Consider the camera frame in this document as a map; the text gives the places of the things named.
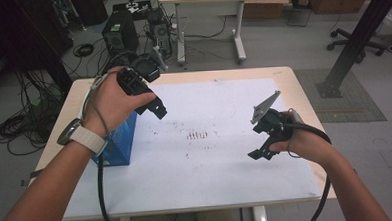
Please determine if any white table leg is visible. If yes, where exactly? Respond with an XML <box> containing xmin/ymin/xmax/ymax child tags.
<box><xmin>251</xmin><ymin>204</ymin><xmax>269</xmax><ymax>221</ymax></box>

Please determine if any coiled black cable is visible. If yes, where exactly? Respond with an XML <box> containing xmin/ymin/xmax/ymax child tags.
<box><xmin>72</xmin><ymin>42</ymin><xmax>96</xmax><ymax>59</ymax></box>

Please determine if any person's right hand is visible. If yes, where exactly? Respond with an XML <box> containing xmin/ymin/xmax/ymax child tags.
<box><xmin>267</xmin><ymin>107</ymin><xmax>337</xmax><ymax>169</ymax></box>

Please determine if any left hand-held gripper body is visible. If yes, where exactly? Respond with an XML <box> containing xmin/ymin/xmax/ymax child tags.
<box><xmin>114</xmin><ymin>45</ymin><xmax>170</xmax><ymax>97</ymax></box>

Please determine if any black computer tower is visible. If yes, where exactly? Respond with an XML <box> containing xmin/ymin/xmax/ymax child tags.
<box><xmin>100</xmin><ymin>8</ymin><xmax>141</xmax><ymax>59</ymax></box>

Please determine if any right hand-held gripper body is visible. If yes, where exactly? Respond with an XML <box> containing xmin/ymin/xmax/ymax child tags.
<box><xmin>248</xmin><ymin>88</ymin><xmax>296</xmax><ymax>143</ymax></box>

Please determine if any dark curtain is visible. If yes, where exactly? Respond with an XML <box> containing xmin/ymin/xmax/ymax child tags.
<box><xmin>0</xmin><ymin>0</ymin><xmax>76</xmax><ymax>98</ymax></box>

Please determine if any wristwatch with white strap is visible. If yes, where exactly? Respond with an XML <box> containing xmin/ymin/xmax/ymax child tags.
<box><xmin>55</xmin><ymin>116</ymin><xmax>108</xmax><ymax>159</ymax></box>

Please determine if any black office chair base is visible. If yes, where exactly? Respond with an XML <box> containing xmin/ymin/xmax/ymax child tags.
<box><xmin>326</xmin><ymin>25</ymin><xmax>388</xmax><ymax>60</ymax></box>

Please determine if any black metal post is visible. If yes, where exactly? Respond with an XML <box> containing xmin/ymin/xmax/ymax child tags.
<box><xmin>311</xmin><ymin>0</ymin><xmax>392</xmax><ymax>100</ymax></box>

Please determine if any open computer case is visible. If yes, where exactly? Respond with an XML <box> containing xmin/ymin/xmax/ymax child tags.
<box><xmin>146</xmin><ymin>6</ymin><xmax>174</xmax><ymax>57</ymax></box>

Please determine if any grey floor mat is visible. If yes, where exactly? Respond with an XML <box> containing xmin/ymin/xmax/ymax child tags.
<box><xmin>293</xmin><ymin>64</ymin><xmax>388</xmax><ymax>126</ymax></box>

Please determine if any tangle of black floor cables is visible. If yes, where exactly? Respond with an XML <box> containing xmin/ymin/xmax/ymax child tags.
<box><xmin>0</xmin><ymin>67</ymin><xmax>69</xmax><ymax>157</ymax></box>

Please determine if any blue cardboard box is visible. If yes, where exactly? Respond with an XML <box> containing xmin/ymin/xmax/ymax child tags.
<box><xmin>78</xmin><ymin>85</ymin><xmax>141</xmax><ymax>170</ymax></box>

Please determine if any brown cardboard box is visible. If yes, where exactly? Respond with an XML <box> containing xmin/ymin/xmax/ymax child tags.
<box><xmin>241</xmin><ymin>0</ymin><xmax>292</xmax><ymax>21</ymax></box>

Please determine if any grey wrist strap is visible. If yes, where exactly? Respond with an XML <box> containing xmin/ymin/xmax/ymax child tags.
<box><xmin>85</xmin><ymin>71</ymin><xmax>123</xmax><ymax>138</ymax></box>

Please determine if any person's left hand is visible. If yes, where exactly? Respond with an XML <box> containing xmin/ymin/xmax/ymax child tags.
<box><xmin>80</xmin><ymin>64</ymin><xmax>160</xmax><ymax>140</ymax></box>

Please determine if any white table mat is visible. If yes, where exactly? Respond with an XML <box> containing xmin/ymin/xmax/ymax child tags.
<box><xmin>57</xmin><ymin>75</ymin><xmax>323</xmax><ymax>220</ymax></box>

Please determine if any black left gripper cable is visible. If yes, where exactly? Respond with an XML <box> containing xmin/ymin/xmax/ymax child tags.
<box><xmin>91</xmin><ymin>50</ymin><xmax>147</xmax><ymax>221</ymax></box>

